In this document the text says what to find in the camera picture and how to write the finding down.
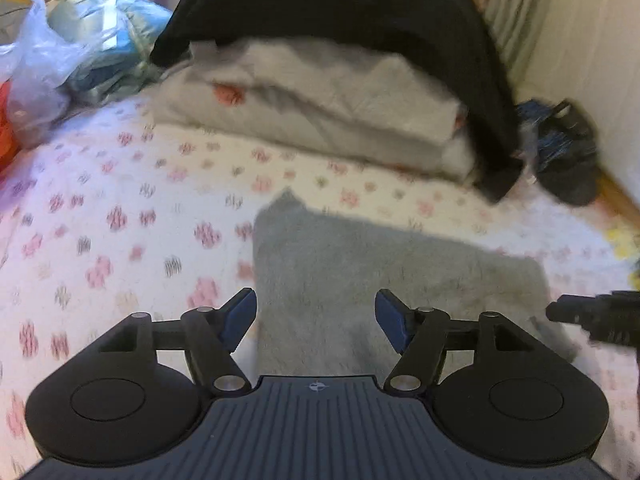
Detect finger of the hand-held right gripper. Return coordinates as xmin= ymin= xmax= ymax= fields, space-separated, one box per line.
xmin=545 ymin=290 xmax=640 ymax=347

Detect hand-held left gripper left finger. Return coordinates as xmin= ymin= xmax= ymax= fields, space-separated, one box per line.
xmin=99 ymin=288 xmax=259 ymax=395

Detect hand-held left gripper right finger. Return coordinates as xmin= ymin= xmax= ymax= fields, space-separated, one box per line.
xmin=374 ymin=288 xmax=532 ymax=395

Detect grey pants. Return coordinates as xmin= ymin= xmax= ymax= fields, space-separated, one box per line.
xmin=251 ymin=187 xmax=578 ymax=383

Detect yellow printed cloth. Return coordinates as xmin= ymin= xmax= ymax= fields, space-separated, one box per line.
xmin=605 ymin=227 xmax=640 ymax=283

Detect floral bed sheet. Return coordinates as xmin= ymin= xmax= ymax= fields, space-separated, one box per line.
xmin=0 ymin=92 xmax=640 ymax=480

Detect black plastic bag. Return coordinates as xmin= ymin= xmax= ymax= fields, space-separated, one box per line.
xmin=515 ymin=99 xmax=601 ymax=207

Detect small clear plastic bag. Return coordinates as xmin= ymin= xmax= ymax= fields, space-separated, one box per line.
xmin=519 ymin=122 xmax=543 ymax=188

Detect folded white quilt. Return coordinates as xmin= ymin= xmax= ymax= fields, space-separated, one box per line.
xmin=149 ymin=39 xmax=476 ymax=183

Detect pale green curtain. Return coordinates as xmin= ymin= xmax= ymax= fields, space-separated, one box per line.
xmin=482 ymin=0 xmax=640 ymax=128

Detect orange plastic bag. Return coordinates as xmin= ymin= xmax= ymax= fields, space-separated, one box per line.
xmin=0 ymin=82 xmax=15 ymax=173

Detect light blue bedding bag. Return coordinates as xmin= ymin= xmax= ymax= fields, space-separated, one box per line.
xmin=47 ymin=0 xmax=173 ymax=106

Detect black coat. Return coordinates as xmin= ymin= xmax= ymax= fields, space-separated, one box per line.
xmin=150 ymin=0 xmax=523 ymax=205

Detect clear white plastic bag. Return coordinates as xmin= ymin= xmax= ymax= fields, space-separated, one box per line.
xmin=0 ymin=0 xmax=118 ymax=148

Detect wooden bed frame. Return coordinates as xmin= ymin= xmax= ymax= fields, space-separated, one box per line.
xmin=595 ymin=170 xmax=640 ymax=226

